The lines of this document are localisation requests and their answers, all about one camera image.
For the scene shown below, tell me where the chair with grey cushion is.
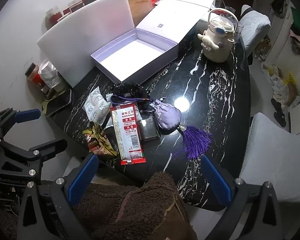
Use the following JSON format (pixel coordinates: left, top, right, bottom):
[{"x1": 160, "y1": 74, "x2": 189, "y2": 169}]
[{"x1": 239, "y1": 4, "x2": 272, "y2": 65}]

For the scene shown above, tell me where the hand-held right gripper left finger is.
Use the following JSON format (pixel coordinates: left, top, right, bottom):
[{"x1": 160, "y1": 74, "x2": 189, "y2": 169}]
[{"x1": 16, "y1": 153, "x2": 100, "y2": 240}]

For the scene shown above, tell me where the brown fleece cloth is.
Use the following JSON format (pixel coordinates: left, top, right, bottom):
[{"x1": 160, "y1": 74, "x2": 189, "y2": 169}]
[{"x1": 72, "y1": 171, "x2": 198, "y2": 240}]

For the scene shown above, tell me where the purple tasselled sachet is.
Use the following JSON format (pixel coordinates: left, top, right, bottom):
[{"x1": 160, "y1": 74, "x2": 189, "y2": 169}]
[{"x1": 111, "y1": 94, "x2": 213, "y2": 160}]

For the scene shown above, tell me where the black smartphone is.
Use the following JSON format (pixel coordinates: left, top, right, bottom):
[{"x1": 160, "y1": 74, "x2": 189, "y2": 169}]
[{"x1": 45, "y1": 89, "x2": 73, "y2": 117}]

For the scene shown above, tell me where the small metal dish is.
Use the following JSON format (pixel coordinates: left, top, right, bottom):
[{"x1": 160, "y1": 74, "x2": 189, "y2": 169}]
[{"x1": 42, "y1": 87, "x2": 65, "y2": 102}]

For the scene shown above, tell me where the cream cartoon kettle bottle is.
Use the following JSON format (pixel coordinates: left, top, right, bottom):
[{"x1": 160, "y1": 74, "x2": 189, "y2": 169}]
[{"x1": 197, "y1": 8, "x2": 240, "y2": 63}]

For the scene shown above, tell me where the small dark tin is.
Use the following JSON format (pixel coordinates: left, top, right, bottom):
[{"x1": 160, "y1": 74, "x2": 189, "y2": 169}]
[{"x1": 137, "y1": 117, "x2": 161, "y2": 143}]

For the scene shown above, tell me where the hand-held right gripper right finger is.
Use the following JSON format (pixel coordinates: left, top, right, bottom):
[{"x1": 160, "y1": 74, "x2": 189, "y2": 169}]
[{"x1": 201, "y1": 155, "x2": 283, "y2": 240}]

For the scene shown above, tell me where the large white bread-print packet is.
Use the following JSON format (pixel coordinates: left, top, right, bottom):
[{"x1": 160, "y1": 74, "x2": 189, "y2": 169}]
[{"x1": 82, "y1": 86, "x2": 110, "y2": 128}]

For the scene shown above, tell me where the brown gold snack packet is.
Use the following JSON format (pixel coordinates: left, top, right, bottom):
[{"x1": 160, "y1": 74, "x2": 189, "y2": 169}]
[{"x1": 82, "y1": 122, "x2": 118, "y2": 157}]

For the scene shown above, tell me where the chair with white cushion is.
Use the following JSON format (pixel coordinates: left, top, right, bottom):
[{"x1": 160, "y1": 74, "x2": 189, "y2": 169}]
[{"x1": 239, "y1": 112, "x2": 300, "y2": 203}]

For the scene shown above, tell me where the black dotted scrunchie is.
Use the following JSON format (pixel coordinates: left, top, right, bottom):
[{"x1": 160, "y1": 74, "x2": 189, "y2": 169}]
[{"x1": 110, "y1": 82, "x2": 152, "y2": 105}]

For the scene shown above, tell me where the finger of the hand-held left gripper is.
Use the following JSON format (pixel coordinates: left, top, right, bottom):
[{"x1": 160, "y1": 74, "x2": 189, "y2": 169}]
[
  {"x1": 0, "y1": 139, "x2": 68, "y2": 166},
  {"x1": 0, "y1": 107, "x2": 42, "y2": 143}
]

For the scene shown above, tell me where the tall dark-filled plastic jar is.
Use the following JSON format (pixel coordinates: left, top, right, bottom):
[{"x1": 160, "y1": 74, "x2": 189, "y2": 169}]
[{"x1": 69, "y1": 0, "x2": 84, "y2": 13}]

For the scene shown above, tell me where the red black-lid spice jar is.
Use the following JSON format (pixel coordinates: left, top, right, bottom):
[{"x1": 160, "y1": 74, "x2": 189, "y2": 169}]
[{"x1": 24, "y1": 63, "x2": 45, "y2": 88}]

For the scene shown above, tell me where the red white snack packet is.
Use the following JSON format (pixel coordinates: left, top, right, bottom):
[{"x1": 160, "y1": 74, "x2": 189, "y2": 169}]
[{"x1": 109, "y1": 103, "x2": 147, "y2": 165}]

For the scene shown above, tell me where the red clear plastic jar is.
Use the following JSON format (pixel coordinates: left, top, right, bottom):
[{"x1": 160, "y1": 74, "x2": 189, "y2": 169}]
[{"x1": 45, "y1": 5, "x2": 63, "y2": 30}]

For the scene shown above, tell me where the white gift box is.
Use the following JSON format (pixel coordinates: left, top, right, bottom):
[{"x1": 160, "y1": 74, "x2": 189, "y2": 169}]
[{"x1": 91, "y1": 0, "x2": 215, "y2": 84}]

